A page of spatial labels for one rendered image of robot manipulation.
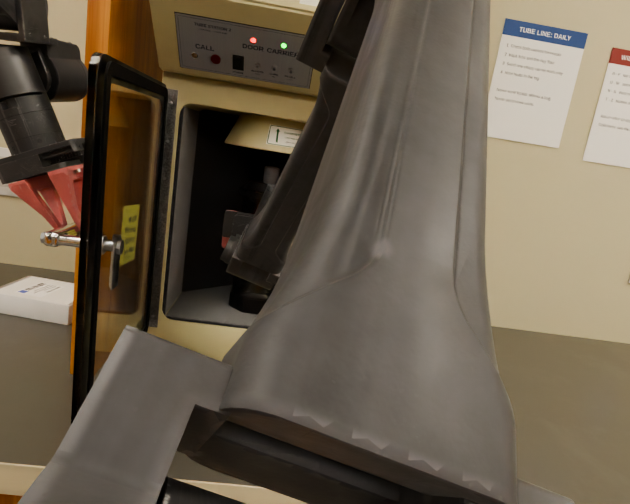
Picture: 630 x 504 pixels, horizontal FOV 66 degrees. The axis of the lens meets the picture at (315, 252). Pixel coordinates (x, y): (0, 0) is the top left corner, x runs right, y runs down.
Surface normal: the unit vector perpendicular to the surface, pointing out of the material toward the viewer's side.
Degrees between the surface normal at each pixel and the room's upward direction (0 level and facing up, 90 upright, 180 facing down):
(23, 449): 0
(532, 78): 90
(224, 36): 135
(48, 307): 90
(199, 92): 90
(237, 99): 90
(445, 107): 44
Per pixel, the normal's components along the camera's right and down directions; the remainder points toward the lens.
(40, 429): 0.15, -0.96
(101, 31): 0.06, 0.22
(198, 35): -0.07, 0.84
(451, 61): 0.36, -0.51
